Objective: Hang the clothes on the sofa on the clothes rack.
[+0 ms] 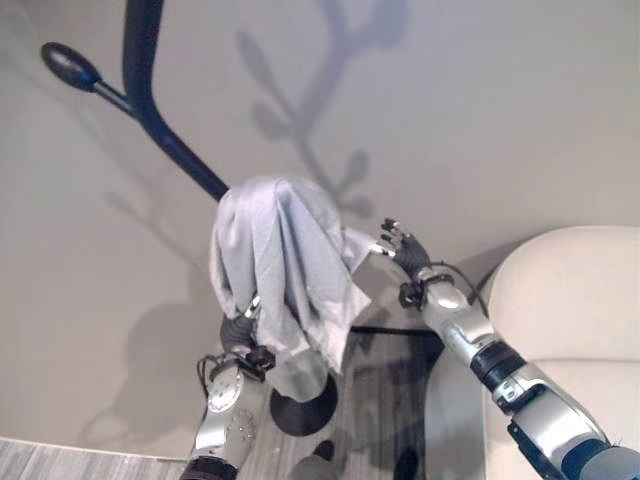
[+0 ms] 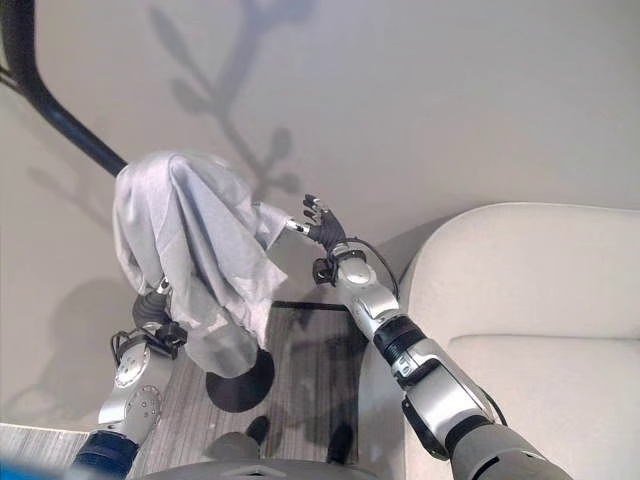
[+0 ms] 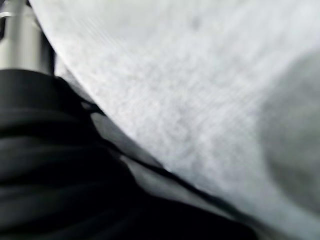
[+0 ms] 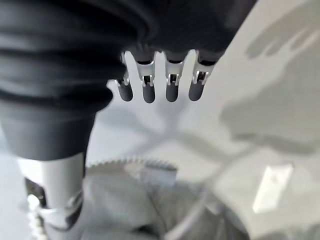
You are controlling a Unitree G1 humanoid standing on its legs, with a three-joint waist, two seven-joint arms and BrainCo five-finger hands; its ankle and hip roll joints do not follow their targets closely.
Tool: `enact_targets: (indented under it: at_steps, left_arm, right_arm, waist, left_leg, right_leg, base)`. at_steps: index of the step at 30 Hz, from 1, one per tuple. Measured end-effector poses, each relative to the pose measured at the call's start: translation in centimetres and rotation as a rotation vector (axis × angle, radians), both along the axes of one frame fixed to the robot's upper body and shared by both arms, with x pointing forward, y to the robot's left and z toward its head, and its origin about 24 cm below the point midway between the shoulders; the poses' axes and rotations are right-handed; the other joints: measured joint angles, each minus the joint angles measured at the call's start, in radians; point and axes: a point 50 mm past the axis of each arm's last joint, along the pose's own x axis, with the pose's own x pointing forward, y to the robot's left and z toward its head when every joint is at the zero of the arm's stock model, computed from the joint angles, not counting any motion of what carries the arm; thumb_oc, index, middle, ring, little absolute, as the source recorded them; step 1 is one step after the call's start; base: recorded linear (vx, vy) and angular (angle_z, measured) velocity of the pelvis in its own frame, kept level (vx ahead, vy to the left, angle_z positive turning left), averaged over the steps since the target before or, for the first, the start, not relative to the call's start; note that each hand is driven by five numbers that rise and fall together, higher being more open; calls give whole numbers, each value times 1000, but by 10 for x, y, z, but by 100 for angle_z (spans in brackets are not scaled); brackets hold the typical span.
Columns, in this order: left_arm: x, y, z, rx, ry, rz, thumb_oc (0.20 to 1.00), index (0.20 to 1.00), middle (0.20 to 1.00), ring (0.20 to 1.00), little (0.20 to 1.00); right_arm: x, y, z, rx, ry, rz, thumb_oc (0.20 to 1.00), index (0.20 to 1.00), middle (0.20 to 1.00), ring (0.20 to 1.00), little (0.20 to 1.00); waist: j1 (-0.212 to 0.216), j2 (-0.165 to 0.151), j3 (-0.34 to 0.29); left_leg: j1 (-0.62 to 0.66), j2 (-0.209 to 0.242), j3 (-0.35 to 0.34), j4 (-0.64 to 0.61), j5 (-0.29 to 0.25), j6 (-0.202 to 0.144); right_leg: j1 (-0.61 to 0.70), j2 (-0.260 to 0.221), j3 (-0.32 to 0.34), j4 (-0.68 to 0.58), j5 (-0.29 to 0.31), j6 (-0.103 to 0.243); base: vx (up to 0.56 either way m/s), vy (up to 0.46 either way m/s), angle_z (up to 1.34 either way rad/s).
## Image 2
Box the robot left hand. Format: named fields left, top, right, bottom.
left=130, top=277, right=174, bottom=331

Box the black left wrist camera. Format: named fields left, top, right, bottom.
left=157, top=322, right=189, bottom=359

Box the robot left leg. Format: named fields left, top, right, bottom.
left=201, top=415, right=272, bottom=464

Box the light grey garment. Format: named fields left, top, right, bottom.
left=110, top=148, right=289, bottom=379

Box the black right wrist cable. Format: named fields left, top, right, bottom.
left=349, top=238, right=401, bottom=297

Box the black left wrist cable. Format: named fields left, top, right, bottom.
left=109, top=328, right=151, bottom=369

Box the cream fabric sofa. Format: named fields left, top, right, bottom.
left=399, top=201, right=640, bottom=480

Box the silver robot body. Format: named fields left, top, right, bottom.
left=144, top=460, right=454, bottom=480

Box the black clothes rack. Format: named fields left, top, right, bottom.
left=0, top=0, right=277, bottom=414

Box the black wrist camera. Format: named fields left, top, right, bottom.
left=157, top=322, right=189, bottom=359
left=311, top=257, right=337, bottom=287

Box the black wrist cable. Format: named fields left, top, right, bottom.
left=349, top=238, right=401, bottom=297
left=109, top=328, right=151, bottom=369

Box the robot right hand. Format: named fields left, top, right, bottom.
left=284, top=193, right=348, bottom=249

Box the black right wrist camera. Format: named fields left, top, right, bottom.
left=311, top=257, right=337, bottom=287

